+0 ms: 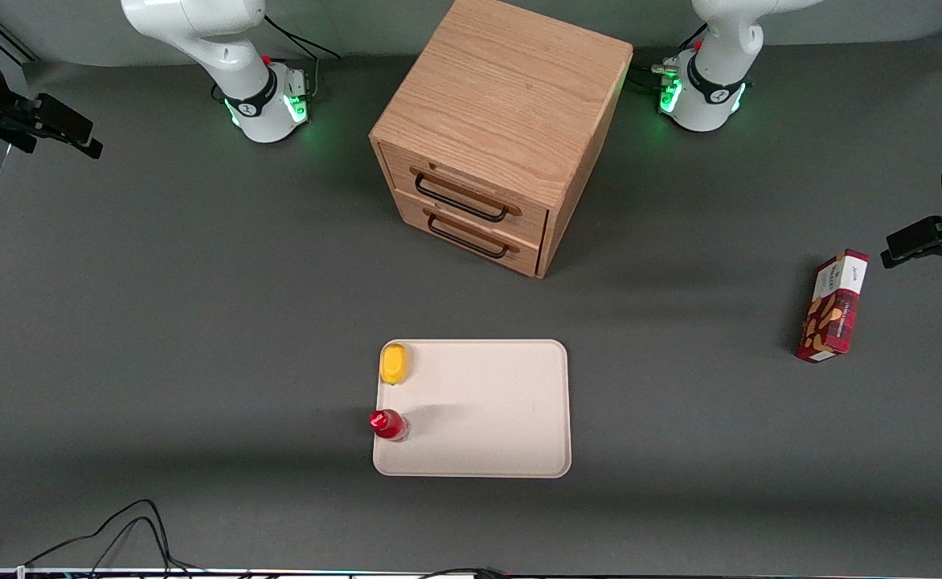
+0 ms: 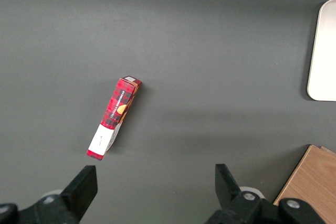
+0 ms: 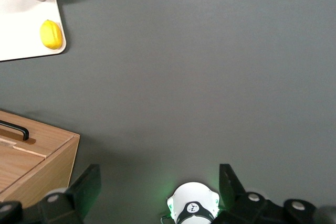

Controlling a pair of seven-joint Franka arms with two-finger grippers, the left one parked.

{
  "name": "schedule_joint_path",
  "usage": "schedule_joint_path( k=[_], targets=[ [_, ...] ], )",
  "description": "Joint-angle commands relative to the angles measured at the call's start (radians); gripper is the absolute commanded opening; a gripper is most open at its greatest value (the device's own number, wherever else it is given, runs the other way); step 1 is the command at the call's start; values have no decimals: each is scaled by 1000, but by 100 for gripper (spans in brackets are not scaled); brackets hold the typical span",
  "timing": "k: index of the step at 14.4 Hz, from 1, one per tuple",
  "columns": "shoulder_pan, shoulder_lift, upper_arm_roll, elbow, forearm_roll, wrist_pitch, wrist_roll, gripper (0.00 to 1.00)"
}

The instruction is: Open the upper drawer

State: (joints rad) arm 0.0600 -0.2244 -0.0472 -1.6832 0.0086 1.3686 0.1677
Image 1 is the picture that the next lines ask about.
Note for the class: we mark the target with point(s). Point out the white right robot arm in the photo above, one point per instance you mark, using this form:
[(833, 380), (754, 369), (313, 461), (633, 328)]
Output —
[(222, 48)]

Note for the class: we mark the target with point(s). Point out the oak drawer front panel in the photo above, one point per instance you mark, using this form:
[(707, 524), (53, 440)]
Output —
[(471, 237)]

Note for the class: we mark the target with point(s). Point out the oak wooden drawer cabinet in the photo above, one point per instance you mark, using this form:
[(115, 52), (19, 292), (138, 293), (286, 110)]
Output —
[(511, 96)]

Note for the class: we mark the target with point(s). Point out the yellow toy food piece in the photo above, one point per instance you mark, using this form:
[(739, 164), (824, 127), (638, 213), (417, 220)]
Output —
[(394, 363)]

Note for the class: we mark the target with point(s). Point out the red small bottle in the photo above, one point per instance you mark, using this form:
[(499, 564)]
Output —
[(388, 424)]

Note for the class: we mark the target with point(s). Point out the beige rectangular tray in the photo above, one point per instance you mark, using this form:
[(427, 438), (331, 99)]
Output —
[(487, 418)]

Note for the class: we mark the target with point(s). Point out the red tartan snack box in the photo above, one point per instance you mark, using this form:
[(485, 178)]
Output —
[(833, 310)]

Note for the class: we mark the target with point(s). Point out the black side camera mount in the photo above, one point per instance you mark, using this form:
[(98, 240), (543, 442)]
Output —
[(933, 237)]

